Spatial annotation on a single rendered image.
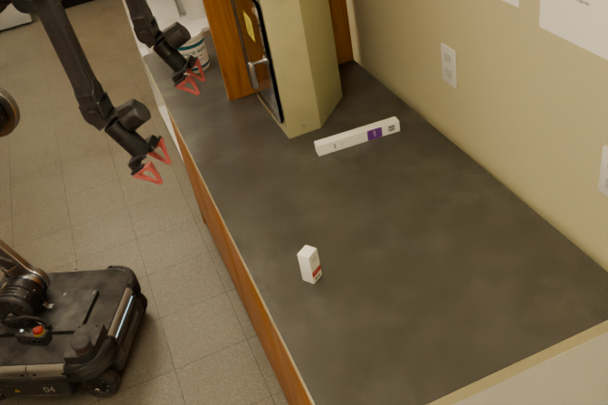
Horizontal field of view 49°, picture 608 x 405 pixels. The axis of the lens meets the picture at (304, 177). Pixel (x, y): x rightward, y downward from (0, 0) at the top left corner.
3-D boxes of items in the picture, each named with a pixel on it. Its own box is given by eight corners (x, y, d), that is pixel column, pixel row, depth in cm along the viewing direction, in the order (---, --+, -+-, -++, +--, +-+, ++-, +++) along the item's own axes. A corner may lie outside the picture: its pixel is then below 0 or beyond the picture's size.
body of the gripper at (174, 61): (194, 58, 228) (179, 42, 224) (188, 71, 219) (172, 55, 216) (181, 68, 230) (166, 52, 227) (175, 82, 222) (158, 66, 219)
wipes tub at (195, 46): (205, 56, 273) (196, 22, 264) (213, 68, 262) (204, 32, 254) (175, 66, 270) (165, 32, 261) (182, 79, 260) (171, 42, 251)
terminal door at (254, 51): (254, 87, 233) (228, -25, 210) (284, 125, 209) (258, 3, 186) (252, 88, 233) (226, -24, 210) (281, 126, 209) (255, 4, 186)
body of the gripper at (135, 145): (157, 137, 188) (137, 119, 184) (147, 158, 179) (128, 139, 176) (142, 149, 190) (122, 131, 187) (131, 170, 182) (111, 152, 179)
